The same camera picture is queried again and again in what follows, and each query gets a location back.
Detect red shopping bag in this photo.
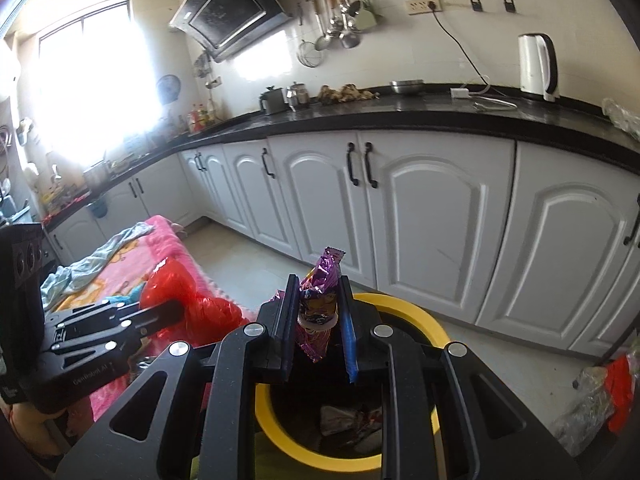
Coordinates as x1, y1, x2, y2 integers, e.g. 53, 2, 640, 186
605, 352, 639, 434

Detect clear plastic bag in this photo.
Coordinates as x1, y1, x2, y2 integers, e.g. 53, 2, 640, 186
602, 97, 640, 139

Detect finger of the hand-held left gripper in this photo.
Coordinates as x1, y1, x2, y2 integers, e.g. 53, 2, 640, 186
50, 331, 152, 362
46, 300, 185, 336

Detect light blue cloth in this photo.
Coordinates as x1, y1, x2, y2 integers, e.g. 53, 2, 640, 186
40, 222, 156, 314

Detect group of condiment bottles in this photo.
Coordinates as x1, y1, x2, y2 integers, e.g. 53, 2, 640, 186
187, 102, 221, 134

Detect black range hood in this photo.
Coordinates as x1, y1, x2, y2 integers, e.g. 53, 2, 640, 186
169, 0, 295, 64

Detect yellow black waste bin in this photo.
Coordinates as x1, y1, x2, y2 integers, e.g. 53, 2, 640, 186
255, 292, 449, 476

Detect red plastic bag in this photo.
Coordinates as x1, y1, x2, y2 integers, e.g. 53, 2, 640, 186
137, 258, 251, 350

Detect small hanging utensil rack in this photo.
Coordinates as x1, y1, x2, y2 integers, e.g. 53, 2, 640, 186
192, 51, 224, 92

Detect white plastic bag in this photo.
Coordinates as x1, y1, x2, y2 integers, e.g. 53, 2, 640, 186
319, 404, 385, 453

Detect black power cable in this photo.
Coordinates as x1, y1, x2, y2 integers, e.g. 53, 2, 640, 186
430, 7, 493, 96

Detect white charging cable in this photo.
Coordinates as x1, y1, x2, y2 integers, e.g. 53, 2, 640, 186
467, 82, 517, 112

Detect kitchen window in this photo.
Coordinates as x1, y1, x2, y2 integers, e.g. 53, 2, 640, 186
30, 0, 167, 162

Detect white base cabinets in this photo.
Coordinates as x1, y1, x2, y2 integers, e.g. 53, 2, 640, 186
47, 130, 640, 362

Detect steel stockpot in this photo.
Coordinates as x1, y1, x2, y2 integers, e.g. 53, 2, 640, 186
82, 159, 112, 190

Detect purple foil snack wrapper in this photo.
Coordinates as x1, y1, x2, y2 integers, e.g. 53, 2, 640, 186
295, 246, 347, 364

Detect hanging kitchen utensils group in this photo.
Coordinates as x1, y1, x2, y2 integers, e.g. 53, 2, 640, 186
312, 0, 386, 52

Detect clear vegetable bag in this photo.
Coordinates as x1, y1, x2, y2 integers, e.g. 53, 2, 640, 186
552, 365, 619, 444

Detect black kitchen countertop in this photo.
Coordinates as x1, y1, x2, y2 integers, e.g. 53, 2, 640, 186
42, 84, 640, 233

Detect white wall socket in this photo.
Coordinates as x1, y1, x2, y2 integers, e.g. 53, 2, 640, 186
405, 0, 444, 16

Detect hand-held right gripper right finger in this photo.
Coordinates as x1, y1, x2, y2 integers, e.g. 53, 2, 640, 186
337, 275, 584, 480

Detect hanging wire strainer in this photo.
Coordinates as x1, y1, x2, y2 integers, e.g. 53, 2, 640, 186
297, 2, 324, 68

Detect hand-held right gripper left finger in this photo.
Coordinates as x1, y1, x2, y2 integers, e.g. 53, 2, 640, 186
55, 274, 301, 480

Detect white electric kettle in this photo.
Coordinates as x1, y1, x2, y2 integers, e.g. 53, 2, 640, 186
517, 32, 560, 103

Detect brown lumpy pile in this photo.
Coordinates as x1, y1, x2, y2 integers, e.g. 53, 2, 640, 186
319, 83, 379, 106

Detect cluttered dish rack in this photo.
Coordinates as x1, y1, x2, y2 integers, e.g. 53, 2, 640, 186
112, 117, 189, 169

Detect pink printed blanket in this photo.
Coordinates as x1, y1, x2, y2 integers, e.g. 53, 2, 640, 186
44, 215, 261, 423

